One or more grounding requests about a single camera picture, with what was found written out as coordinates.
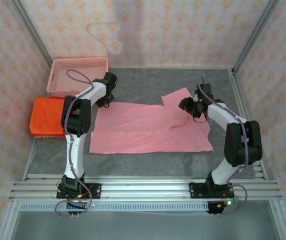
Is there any aluminium frame leg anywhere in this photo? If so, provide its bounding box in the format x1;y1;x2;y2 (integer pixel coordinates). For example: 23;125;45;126
0;201;21;240
269;199;286;240

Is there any pink plastic basket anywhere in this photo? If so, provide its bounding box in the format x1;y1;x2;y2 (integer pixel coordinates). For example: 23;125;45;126
47;56;109;98

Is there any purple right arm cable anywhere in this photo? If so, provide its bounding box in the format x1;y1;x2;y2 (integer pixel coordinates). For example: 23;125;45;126
198;76;248;216

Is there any aluminium table side rail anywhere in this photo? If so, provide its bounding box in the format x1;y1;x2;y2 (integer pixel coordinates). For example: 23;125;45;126
228;68;268;181
21;92;53;181

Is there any aluminium rail beam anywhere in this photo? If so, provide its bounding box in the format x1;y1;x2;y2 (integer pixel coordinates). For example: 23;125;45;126
9;174;283;202

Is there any pink t-shirt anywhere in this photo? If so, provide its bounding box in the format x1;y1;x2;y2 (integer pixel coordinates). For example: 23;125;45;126
89;86;214;155

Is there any orange folded t-shirt stack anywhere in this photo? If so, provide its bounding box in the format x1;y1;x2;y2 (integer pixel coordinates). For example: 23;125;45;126
29;96;67;138

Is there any aluminium frame post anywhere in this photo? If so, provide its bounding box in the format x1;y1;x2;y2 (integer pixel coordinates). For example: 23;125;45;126
232;0;280;75
9;0;54;69

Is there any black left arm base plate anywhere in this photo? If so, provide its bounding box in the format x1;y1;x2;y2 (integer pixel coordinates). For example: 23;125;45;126
56;183;102;200

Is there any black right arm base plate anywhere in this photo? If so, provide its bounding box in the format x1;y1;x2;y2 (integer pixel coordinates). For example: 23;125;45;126
189;182;234;200

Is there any grey slotted cable duct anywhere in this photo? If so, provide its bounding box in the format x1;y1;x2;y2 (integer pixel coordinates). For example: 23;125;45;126
20;201;210;213

